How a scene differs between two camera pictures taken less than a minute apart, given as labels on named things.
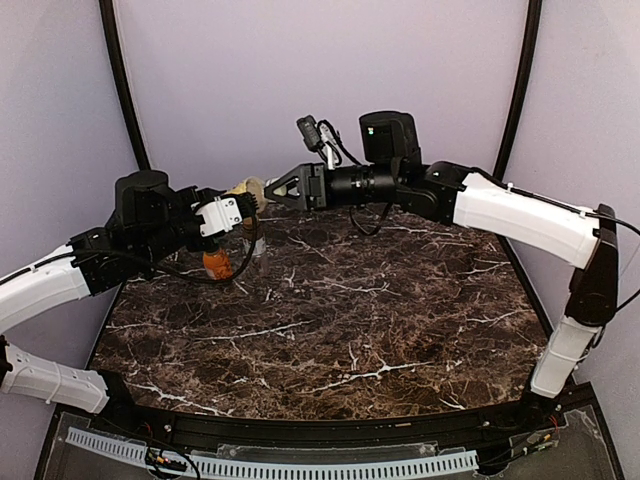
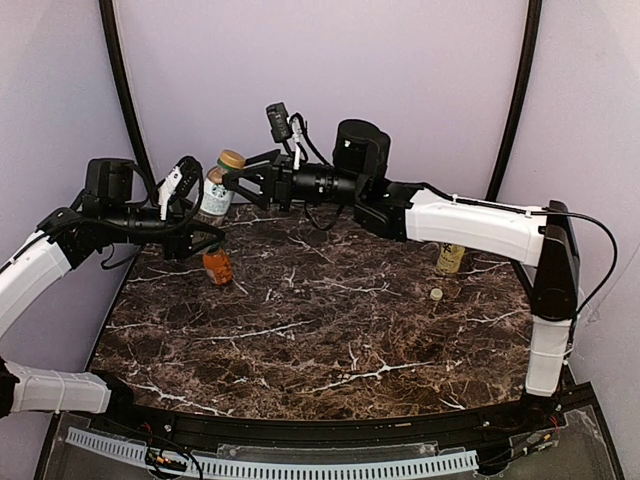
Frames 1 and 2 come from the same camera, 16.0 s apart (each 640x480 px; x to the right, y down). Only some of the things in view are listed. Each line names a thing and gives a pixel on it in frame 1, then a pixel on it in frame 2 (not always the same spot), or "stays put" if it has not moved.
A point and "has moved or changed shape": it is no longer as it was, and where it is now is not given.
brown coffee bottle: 260,243 -> 215,200
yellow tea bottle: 254,185 has moved or changed shape
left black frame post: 123,76 stays put
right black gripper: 315,186 -> 279,179
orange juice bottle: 217,265 stays put
